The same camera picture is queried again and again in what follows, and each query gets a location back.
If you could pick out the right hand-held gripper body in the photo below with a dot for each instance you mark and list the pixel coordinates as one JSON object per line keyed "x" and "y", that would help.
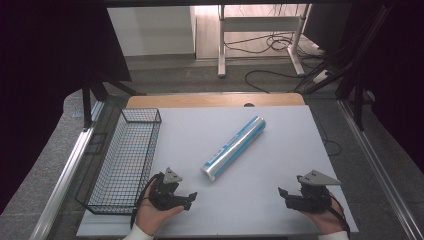
{"x": 310, "y": 200}

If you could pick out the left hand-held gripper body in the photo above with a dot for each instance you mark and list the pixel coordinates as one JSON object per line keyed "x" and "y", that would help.
{"x": 163, "y": 196}

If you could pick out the blue and clear wrap roll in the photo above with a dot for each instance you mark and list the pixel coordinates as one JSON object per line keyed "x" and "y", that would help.
{"x": 233, "y": 148}

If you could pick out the person's left hand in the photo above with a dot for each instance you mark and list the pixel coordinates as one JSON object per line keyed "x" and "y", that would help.
{"x": 150, "y": 216}

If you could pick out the person's right hand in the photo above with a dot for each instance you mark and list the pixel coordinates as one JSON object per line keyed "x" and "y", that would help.
{"x": 330, "y": 218}

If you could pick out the white table board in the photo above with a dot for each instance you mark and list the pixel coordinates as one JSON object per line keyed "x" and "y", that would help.
{"x": 260, "y": 186}

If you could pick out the wooden table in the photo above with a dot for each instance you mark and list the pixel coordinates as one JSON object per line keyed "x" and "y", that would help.
{"x": 213, "y": 100}

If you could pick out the black metal stand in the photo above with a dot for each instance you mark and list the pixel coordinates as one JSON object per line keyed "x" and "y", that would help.
{"x": 358, "y": 100}
{"x": 87, "y": 103}

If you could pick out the white power strip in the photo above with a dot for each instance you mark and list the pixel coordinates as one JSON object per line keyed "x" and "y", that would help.
{"x": 321, "y": 76}

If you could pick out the black curtain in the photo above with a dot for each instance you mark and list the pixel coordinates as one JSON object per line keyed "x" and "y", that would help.
{"x": 396, "y": 66}
{"x": 50, "y": 66}

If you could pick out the white cabinet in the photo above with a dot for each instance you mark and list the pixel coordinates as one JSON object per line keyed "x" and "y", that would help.
{"x": 150, "y": 30}

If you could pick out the aluminium rail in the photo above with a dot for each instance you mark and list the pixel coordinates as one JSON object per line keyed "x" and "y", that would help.
{"x": 63, "y": 176}
{"x": 383, "y": 173}

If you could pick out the white metal desk frame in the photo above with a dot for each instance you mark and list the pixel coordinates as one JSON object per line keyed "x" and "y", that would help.
{"x": 221, "y": 43}

